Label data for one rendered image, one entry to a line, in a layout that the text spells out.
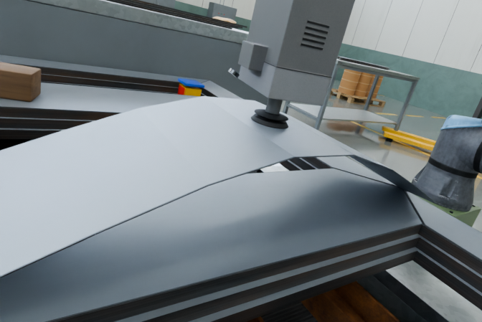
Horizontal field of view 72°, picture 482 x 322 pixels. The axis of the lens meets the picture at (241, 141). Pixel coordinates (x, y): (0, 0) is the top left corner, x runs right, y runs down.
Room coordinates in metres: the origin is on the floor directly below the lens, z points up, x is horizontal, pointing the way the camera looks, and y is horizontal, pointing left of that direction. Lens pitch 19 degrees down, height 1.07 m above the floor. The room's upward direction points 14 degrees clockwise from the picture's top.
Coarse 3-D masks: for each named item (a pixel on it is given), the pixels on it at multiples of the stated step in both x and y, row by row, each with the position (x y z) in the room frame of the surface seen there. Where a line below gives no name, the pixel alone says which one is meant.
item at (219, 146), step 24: (168, 120) 0.33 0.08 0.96; (192, 120) 0.33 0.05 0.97; (216, 120) 0.34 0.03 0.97; (240, 120) 0.34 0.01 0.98; (192, 144) 0.28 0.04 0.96; (216, 144) 0.28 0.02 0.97; (240, 144) 0.28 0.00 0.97; (264, 144) 0.29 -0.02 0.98; (216, 168) 0.24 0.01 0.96; (240, 168) 0.24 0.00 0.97
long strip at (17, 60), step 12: (0, 60) 0.77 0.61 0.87; (12, 60) 0.80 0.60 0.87; (24, 60) 0.83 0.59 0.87; (36, 60) 0.86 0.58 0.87; (48, 60) 0.89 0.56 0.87; (96, 72) 0.89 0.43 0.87; (108, 72) 0.92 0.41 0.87; (120, 72) 0.96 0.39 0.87; (132, 72) 1.00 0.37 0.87; (144, 72) 1.04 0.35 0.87
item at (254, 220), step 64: (0, 128) 0.49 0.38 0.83; (64, 128) 0.55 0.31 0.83; (256, 192) 0.41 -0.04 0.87; (320, 192) 0.47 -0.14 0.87; (384, 192) 0.53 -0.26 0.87; (64, 256) 0.22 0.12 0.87; (128, 256) 0.24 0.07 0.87; (192, 256) 0.26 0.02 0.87; (256, 256) 0.28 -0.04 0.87; (320, 256) 0.32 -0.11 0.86; (384, 256) 0.39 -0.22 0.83; (448, 256) 0.40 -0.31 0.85; (0, 320) 0.15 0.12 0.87; (64, 320) 0.17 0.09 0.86; (128, 320) 0.19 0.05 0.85; (192, 320) 0.22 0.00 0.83
